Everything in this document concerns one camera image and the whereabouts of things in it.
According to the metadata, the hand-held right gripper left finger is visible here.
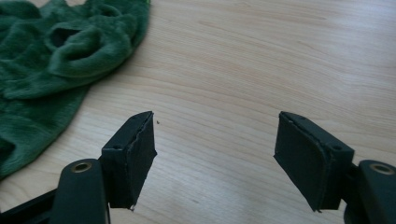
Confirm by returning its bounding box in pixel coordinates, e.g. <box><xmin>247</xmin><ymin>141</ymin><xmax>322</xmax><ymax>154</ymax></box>
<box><xmin>101</xmin><ymin>110</ymin><xmax>158</xmax><ymax>212</ymax></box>

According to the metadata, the green plush cloth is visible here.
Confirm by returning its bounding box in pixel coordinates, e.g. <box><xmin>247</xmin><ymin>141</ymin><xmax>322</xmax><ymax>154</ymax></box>
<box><xmin>0</xmin><ymin>0</ymin><xmax>151</xmax><ymax>180</ymax></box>

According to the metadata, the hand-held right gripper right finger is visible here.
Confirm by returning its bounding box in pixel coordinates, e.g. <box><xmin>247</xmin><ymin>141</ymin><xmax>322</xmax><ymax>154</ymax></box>
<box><xmin>273</xmin><ymin>111</ymin><xmax>356</xmax><ymax>213</ymax></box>

